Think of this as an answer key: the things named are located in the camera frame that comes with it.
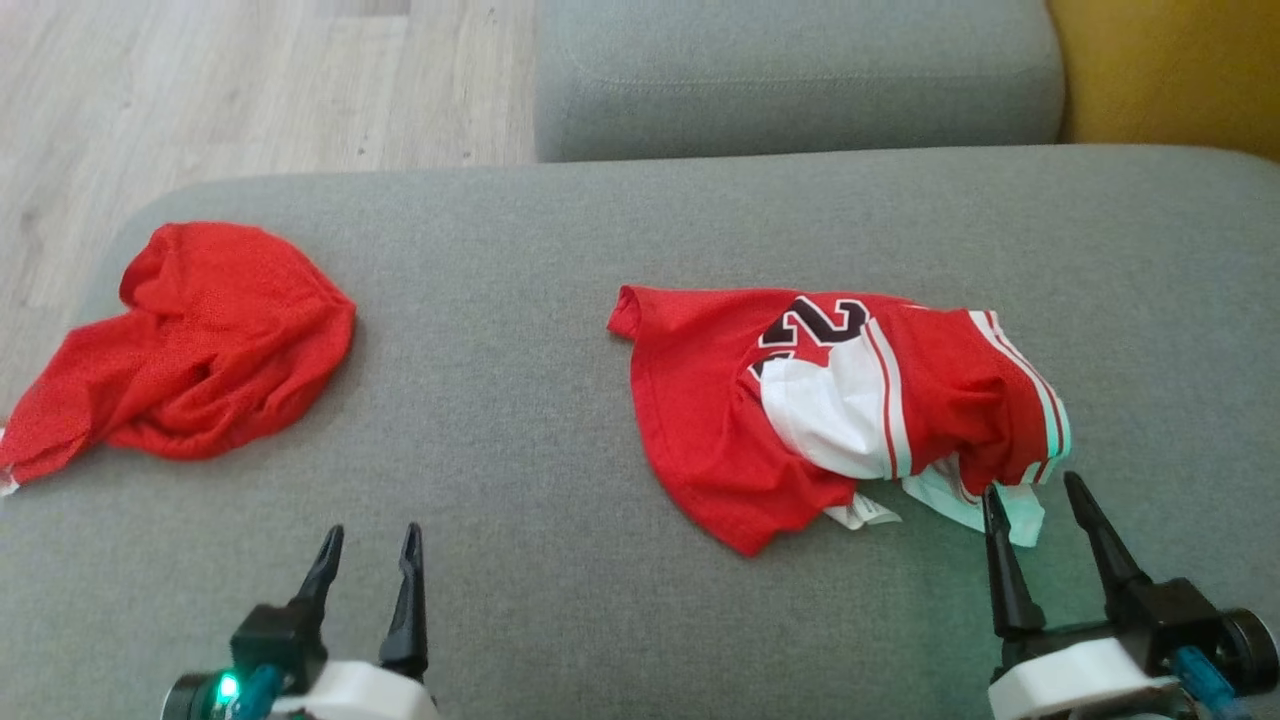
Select large grey sofa seat cushion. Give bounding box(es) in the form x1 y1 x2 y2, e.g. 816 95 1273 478
0 145 1280 720

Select blue right gripper cable plug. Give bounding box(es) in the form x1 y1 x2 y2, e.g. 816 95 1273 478
1172 647 1241 717

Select red jersey with white stripes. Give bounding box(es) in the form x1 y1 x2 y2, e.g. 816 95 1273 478
607 285 1073 557

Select red mesh shorts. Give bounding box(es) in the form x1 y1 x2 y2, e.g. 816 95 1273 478
0 221 358 498

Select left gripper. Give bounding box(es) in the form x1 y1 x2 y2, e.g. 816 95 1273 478
162 522 441 720

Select blue gripper cable plug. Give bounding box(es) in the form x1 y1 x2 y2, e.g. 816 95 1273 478
234 664 287 720
1172 647 1241 717

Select small grey sofa seat cushion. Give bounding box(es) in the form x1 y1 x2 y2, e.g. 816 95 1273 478
535 0 1066 163

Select blue left gripper cable plug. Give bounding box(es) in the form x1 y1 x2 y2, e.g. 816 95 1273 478
234 664 287 720

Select large yellow sofa backrest cushion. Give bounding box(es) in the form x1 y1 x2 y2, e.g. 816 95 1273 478
1045 0 1280 163

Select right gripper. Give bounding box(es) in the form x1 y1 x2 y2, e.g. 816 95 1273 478
981 471 1280 720

